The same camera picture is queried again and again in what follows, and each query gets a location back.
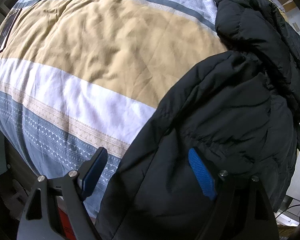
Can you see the striped blue yellow duvet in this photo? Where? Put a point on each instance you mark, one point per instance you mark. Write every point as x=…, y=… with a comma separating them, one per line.
x=76, y=75

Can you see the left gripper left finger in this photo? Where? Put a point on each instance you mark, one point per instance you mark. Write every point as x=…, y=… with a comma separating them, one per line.
x=40, y=218

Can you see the black puffer down coat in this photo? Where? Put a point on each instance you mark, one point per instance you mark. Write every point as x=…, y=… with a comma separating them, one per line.
x=239, y=109

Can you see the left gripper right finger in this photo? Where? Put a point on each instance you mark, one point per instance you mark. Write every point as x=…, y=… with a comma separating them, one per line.
x=240, y=205

